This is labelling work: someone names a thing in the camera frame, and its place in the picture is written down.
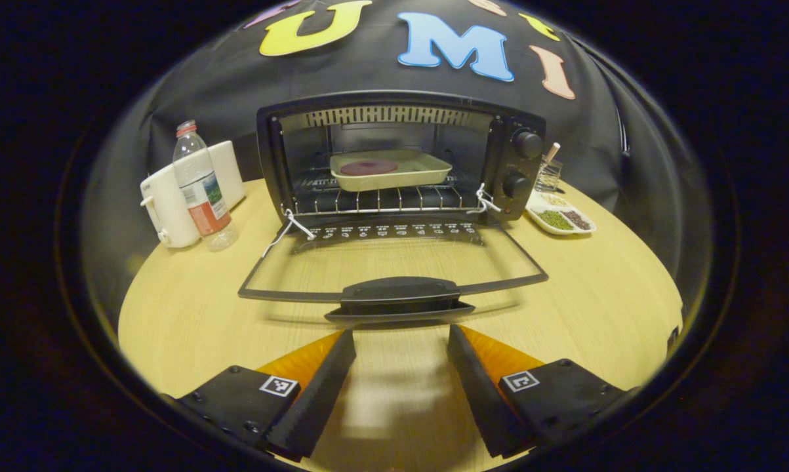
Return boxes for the black backdrop cloth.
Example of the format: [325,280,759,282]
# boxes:
[83,0,713,328]

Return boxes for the wire mesh holder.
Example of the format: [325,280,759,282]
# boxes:
[536,157,564,193]

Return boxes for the white divided dish of beans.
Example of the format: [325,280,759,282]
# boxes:
[525,191,597,236]

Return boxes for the beige baking tray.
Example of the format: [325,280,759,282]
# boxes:
[329,149,453,193]

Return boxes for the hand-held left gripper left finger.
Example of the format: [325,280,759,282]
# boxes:
[163,328,357,463]

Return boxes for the white string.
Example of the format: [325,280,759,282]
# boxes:
[467,183,502,215]
[260,208,317,258]

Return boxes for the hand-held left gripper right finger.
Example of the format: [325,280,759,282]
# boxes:
[447,324,639,460]

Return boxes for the white toaster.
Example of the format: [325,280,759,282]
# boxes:
[140,140,247,249]

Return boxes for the clear plastic water bottle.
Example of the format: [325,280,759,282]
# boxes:
[172,120,239,253]

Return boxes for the black electric oven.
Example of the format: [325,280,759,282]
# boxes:
[238,90,550,324]

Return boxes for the metal oven wire rack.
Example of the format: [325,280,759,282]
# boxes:
[283,167,495,218]

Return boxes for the round red meat slice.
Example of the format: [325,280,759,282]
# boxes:
[340,159,399,177]

